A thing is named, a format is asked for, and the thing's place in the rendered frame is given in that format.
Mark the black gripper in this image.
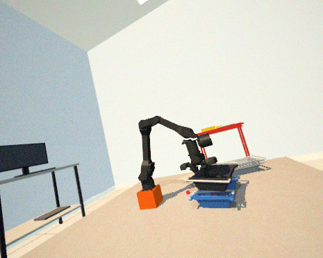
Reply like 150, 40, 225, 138
180, 149, 217, 178

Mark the blue plastic tray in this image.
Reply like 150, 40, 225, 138
189, 176, 240, 209

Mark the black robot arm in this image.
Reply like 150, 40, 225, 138
138, 116, 213, 191

